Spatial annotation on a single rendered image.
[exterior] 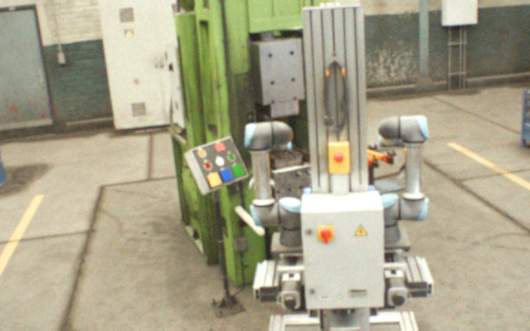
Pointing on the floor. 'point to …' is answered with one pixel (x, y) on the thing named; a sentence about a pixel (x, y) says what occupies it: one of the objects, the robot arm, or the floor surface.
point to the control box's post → (221, 244)
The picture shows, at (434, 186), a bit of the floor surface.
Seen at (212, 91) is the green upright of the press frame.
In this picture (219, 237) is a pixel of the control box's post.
